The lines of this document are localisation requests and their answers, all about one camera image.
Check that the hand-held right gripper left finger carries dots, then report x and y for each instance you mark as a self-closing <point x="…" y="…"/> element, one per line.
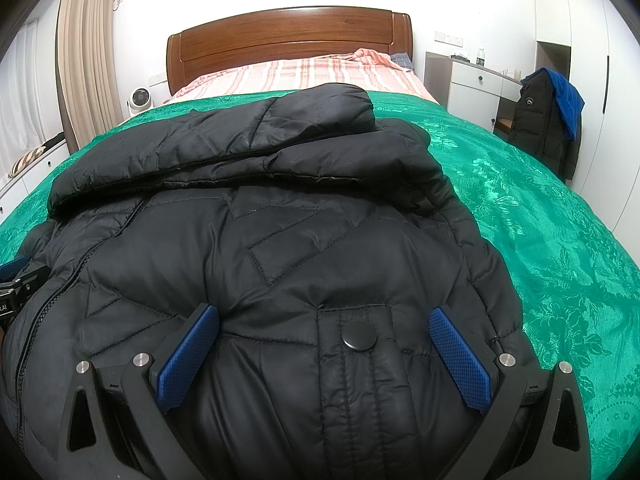
<point x="187" y="355"/>

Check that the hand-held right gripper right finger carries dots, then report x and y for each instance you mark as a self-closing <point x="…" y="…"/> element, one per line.
<point x="460" y="355"/>

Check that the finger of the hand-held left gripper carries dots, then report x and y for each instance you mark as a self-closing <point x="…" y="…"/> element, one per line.
<point x="12" y="267"/>

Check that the black puffer jacket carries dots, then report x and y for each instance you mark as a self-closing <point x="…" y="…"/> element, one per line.
<point x="280" y="235"/>

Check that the white drawer cabinet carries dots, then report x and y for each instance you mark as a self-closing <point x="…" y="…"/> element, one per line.
<point x="30" y="185"/>

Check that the striped cushion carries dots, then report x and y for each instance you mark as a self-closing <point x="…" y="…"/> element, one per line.
<point x="27" y="160"/>

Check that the dark cloth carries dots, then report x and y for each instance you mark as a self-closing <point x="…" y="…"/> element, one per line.
<point x="54" y="141"/>

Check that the green patterned blanket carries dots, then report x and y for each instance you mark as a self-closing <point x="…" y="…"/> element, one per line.
<point x="550" y="210"/>

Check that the white sheer curtain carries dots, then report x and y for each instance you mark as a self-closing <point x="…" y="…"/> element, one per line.
<point x="27" y="95"/>

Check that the small white fan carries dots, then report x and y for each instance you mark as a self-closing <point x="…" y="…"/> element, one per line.
<point x="138" y="101"/>

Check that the beige curtain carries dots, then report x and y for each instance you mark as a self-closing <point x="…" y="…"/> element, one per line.
<point x="87" y="60"/>

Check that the black hanging coat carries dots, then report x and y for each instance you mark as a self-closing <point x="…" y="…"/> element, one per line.
<point x="537" y="125"/>

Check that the white desk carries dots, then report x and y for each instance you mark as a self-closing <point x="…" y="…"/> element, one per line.
<point x="465" y="90"/>

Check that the blue garment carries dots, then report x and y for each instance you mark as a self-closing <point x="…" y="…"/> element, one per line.
<point x="567" y="100"/>

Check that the clear bottle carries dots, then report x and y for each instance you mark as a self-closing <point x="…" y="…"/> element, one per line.
<point x="480" y="56"/>

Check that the grey pillow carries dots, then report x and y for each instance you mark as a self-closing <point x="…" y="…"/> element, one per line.
<point x="402" y="61"/>

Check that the pink striped bed sheet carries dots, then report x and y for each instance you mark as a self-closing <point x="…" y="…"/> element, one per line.
<point x="310" y="77"/>

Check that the white wardrobe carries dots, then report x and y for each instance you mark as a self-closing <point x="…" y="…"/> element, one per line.
<point x="600" y="60"/>

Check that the wooden headboard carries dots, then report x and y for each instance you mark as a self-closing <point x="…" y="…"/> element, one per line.
<point x="285" y="35"/>

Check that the small white wall outlet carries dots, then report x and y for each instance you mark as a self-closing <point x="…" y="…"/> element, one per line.
<point x="159" y="79"/>

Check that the long white wall outlet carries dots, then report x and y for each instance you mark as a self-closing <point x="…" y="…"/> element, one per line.
<point x="448" y="38"/>

